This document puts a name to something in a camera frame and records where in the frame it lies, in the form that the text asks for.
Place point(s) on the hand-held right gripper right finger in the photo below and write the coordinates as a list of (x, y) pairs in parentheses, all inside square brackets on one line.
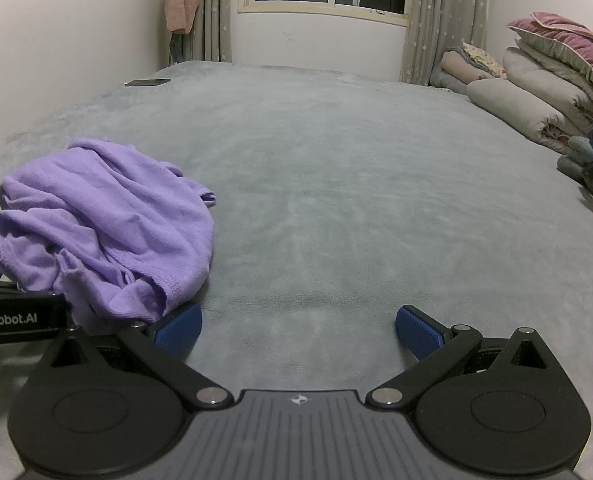
[(416, 332)]

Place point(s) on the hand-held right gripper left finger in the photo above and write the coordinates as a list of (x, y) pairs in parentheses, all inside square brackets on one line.
[(179, 330)]

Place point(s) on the purple pants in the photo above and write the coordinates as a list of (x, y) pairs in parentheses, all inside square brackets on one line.
[(101, 210)]

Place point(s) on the grey folded cloth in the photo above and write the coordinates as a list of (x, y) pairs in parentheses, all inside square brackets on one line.
[(574, 160)]

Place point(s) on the light grey rolled quilt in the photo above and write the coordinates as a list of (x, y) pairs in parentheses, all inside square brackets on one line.
[(516, 105), (531, 77)]

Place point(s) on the black phone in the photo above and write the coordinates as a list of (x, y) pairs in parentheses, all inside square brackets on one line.
[(149, 82)]

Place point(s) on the grey folded blanket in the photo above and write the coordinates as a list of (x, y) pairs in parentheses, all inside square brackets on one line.
[(446, 82)]

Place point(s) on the pink folded blanket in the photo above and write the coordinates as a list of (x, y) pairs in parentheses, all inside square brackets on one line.
[(459, 67)]

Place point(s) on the dark hanging garment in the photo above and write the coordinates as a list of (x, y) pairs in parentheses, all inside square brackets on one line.
[(175, 47)]

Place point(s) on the floral cloth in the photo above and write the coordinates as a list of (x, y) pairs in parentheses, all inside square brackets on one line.
[(484, 57)]

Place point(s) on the grey green folded quilt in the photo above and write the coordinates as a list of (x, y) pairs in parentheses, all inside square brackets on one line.
[(546, 57)]

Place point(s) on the grey curtain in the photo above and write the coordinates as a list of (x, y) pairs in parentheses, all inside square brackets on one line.
[(441, 20), (211, 10)]

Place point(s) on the pink pillow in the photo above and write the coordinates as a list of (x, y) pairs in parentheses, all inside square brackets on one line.
[(571, 42)]

